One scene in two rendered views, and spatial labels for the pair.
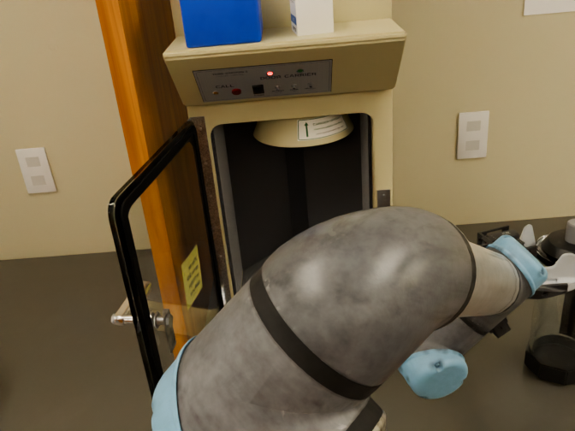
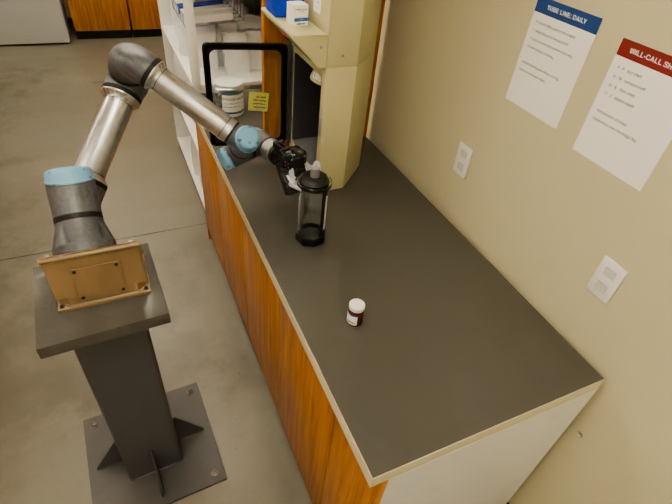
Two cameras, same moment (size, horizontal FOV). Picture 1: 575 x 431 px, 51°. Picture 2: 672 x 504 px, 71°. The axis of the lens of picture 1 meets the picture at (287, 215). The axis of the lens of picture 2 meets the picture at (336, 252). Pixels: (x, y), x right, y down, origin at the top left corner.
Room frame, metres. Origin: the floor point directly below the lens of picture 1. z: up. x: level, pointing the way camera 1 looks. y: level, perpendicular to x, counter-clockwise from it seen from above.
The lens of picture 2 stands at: (0.24, -1.53, 1.94)
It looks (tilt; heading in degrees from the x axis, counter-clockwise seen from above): 40 degrees down; 60
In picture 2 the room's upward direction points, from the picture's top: 7 degrees clockwise
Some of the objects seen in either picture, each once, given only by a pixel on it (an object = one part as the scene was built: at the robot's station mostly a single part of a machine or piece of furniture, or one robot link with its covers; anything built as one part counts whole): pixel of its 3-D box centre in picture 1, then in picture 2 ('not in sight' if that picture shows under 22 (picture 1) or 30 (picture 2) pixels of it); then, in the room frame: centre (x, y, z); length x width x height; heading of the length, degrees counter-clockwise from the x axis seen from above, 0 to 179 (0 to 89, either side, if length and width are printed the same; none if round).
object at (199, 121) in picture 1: (212, 228); (289, 96); (0.91, 0.13, 1.19); 0.03 x 0.02 x 0.39; 88
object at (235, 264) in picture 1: (297, 189); (335, 108); (1.04, -0.02, 1.19); 0.26 x 0.24 x 0.35; 88
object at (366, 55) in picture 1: (286, 69); (292, 36); (0.86, -0.02, 1.46); 0.32 x 0.12 x 0.10; 88
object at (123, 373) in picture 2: not in sight; (132, 388); (0.12, -0.44, 0.45); 0.48 x 0.48 x 0.90; 1
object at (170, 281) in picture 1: (180, 280); (247, 97); (0.75, 0.16, 1.19); 0.30 x 0.01 x 0.40; 168
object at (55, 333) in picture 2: not in sight; (100, 294); (0.12, -0.44, 0.92); 0.32 x 0.32 x 0.04; 1
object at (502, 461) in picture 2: not in sight; (324, 282); (0.97, -0.20, 0.45); 2.05 x 0.67 x 0.90; 88
